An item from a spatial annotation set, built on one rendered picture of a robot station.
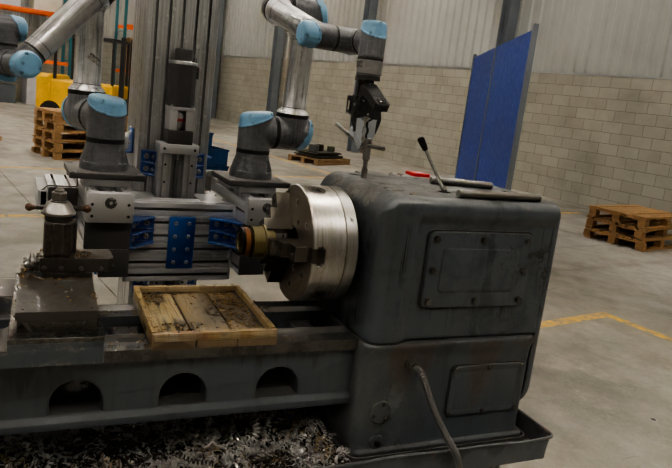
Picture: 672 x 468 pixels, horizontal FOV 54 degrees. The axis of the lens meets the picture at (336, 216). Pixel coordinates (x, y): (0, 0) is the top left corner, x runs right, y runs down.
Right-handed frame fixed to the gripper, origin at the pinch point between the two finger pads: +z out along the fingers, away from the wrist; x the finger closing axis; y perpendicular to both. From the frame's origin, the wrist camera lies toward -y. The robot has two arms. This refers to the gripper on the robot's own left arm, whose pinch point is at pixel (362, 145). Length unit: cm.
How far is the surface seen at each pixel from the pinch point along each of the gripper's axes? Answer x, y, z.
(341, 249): 16.1, -27.5, 24.5
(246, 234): 37.2, -14.6, 24.3
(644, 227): -611, 402, 102
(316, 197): 21.0, -19.4, 13.0
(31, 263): 87, -6, 35
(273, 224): 29.0, -11.3, 22.2
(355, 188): 6.3, -11.5, 11.2
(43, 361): 84, -35, 47
